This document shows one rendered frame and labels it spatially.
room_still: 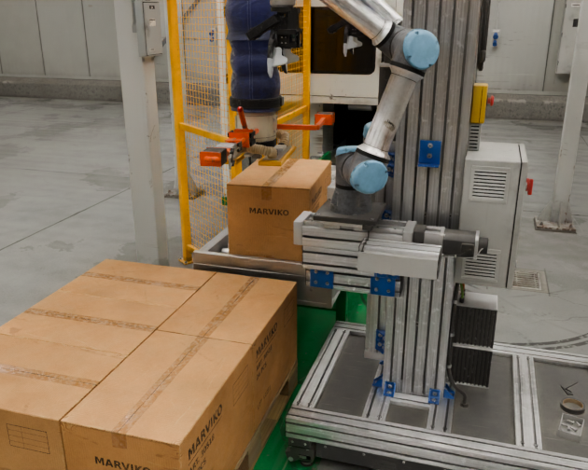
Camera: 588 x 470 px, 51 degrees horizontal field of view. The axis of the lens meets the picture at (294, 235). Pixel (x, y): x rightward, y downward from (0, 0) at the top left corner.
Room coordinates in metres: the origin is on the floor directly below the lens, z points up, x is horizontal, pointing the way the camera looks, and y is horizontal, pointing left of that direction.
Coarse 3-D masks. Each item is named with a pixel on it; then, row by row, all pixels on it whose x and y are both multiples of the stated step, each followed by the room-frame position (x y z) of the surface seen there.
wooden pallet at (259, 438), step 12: (288, 372) 2.48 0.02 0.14; (288, 384) 2.48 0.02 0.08; (276, 396) 2.30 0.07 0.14; (288, 396) 2.48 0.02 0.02; (276, 408) 2.38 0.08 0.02; (264, 420) 2.15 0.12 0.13; (276, 420) 2.30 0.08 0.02; (264, 432) 2.21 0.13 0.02; (252, 444) 2.01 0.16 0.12; (264, 444) 2.15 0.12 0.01; (252, 456) 2.01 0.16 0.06; (240, 468) 1.98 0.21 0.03; (252, 468) 2.01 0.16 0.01
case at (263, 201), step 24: (264, 168) 3.14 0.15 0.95; (288, 168) 3.14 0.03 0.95; (312, 168) 3.14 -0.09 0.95; (240, 192) 2.81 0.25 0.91; (264, 192) 2.78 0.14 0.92; (288, 192) 2.76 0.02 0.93; (312, 192) 2.79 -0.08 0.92; (240, 216) 2.81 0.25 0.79; (264, 216) 2.79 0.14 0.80; (288, 216) 2.76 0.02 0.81; (240, 240) 2.81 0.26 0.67; (264, 240) 2.79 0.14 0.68; (288, 240) 2.76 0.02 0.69
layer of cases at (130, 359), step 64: (64, 320) 2.23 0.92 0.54; (128, 320) 2.23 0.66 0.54; (192, 320) 2.23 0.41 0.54; (256, 320) 2.23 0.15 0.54; (0, 384) 1.77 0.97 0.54; (64, 384) 1.77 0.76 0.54; (128, 384) 1.77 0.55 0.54; (192, 384) 1.77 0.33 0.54; (256, 384) 2.07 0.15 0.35; (0, 448) 1.65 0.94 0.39; (64, 448) 1.58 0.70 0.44; (128, 448) 1.51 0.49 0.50; (192, 448) 1.54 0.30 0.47
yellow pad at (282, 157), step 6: (282, 144) 2.76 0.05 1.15; (288, 150) 2.76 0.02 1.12; (294, 150) 2.82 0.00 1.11; (264, 156) 2.64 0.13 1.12; (282, 156) 2.62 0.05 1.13; (288, 156) 2.69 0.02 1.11; (264, 162) 2.54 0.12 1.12; (270, 162) 2.54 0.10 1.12; (276, 162) 2.53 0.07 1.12; (282, 162) 2.55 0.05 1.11
